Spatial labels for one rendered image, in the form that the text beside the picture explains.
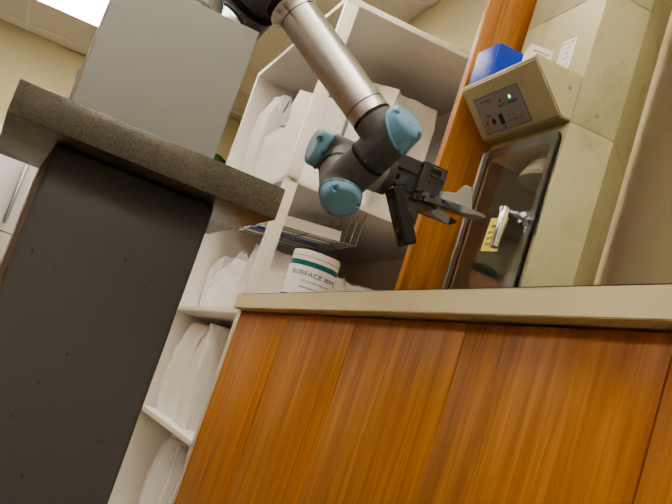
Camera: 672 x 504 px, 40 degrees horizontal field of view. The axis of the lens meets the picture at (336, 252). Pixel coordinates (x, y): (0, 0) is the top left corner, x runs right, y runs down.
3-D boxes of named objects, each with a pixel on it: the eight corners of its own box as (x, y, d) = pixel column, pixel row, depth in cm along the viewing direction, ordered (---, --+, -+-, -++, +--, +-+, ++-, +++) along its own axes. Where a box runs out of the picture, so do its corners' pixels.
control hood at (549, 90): (490, 145, 218) (503, 107, 220) (571, 120, 188) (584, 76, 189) (449, 126, 215) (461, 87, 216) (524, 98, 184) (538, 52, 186)
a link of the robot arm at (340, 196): (352, 165, 159) (349, 131, 167) (309, 205, 164) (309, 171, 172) (385, 190, 162) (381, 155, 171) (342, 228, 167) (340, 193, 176)
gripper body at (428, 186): (452, 171, 180) (398, 147, 176) (439, 213, 179) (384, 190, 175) (434, 176, 187) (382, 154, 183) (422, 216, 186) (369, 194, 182)
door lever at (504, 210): (514, 255, 187) (508, 255, 189) (527, 211, 188) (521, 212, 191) (492, 245, 185) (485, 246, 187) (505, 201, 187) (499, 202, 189)
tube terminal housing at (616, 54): (522, 370, 218) (609, 73, 231) (607, 382, 188) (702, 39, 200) (431, 336, 211) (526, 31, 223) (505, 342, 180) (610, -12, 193)
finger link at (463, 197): (492, 190, 177) (445, 177, 179) (483, 219, 176) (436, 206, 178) (491, 194, 180) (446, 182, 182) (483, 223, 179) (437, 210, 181)
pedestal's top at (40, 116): (6, 111, 99) (20, 77, 100) (-5, 152, 129) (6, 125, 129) (275, 220, 110) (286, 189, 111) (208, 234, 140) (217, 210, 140)
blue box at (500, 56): (502, 104, 219) (513, 70, 220) (525, 96, 209) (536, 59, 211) (466, 87, 215) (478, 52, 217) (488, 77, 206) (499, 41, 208)
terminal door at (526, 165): (438, 315, 210) (489, 152, 217) (507, 317, 182) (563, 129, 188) (435, 313, 210) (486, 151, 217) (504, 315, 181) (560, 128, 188)
